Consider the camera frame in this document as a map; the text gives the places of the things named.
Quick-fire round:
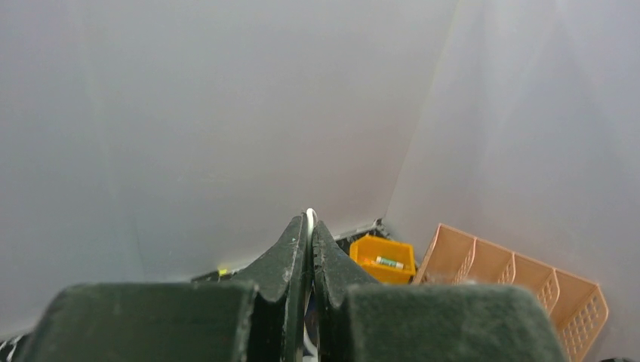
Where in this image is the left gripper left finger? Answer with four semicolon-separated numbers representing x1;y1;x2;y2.
20;214;309;361

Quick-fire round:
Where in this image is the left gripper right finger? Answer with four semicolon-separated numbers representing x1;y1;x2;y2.
312;222;565;361

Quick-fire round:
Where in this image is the green white glue stick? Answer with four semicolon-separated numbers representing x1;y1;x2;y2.
375;256;405;270

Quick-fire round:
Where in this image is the yellow plastic bin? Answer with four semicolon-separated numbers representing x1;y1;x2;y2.
349;235;416;284

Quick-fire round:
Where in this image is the pink desk organizer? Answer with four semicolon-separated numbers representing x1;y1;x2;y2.
412;224;608;361

